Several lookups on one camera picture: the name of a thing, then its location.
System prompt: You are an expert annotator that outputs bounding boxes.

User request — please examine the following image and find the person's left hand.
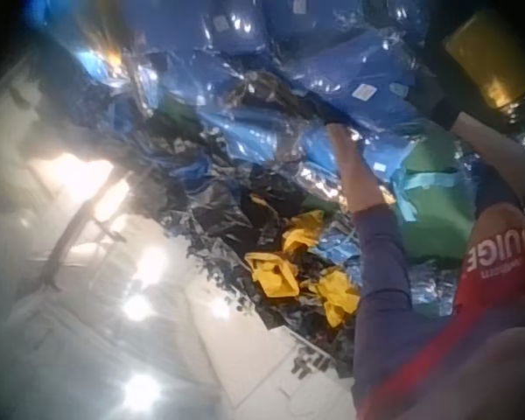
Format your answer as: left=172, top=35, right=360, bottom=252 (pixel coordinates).
left=325, top=123, right=365, bottom=177

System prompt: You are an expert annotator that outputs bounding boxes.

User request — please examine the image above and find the heap of blue wrapped packets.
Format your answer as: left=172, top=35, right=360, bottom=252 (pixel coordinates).
left=69, top=0, right=469, bottom=189

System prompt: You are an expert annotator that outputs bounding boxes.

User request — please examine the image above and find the yellow cloth piece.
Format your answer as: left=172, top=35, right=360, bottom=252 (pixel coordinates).
left=243, top=251, right=302, bottom=299
left=303, top=266, right=362, bottom=329
left=281, top=209, right=326, bottom=256

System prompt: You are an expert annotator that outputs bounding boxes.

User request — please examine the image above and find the black wrist band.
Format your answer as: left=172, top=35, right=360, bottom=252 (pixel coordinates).
left=431, top=96, right=461, bottom=130

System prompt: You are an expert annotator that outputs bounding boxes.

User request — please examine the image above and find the green wrapped packet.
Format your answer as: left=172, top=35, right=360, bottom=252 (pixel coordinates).
left=391, top=130, right=482, bottom=269

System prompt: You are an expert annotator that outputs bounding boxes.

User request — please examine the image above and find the heap of dark plastic bags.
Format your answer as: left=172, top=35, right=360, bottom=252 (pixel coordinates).
left=155, top=143, right=360, bottom=355

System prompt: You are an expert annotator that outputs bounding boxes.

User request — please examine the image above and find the yellow container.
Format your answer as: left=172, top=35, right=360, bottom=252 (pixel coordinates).
left=443, top=10, right=525, bottom=111

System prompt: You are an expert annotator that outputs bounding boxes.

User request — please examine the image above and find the white carton with black print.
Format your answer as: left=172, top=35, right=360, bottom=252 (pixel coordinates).
left=186, top=288, right=356, bottom=409

